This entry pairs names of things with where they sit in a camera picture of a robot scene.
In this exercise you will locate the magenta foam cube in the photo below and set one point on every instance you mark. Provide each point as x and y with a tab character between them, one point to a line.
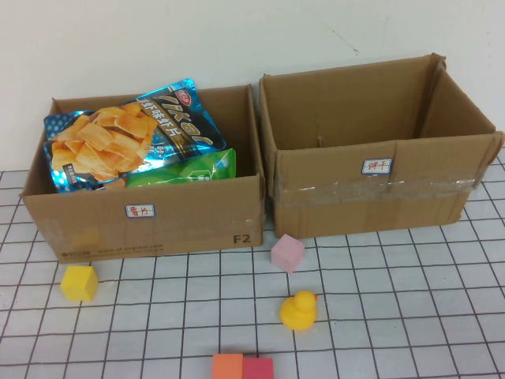
258	369

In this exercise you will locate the blue shrimp chips bag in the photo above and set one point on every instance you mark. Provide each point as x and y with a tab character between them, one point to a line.
130	134

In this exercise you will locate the light pink foam cube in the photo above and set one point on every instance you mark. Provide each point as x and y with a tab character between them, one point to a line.
287	252

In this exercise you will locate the cardboard box with F2 print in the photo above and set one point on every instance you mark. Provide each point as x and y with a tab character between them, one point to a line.
158	225

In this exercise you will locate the orange foam cube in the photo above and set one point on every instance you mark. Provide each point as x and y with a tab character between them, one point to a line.
227	367

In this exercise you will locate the taped cardboard box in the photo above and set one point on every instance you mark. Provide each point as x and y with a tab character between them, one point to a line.
335	197

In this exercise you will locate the yellow foam cube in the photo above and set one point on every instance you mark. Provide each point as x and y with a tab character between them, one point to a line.
79	283

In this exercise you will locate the yellow rubber duck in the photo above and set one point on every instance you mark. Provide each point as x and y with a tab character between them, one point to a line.
298	312

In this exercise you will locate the green potato chips bag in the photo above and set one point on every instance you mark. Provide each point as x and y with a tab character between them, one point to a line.
197	169

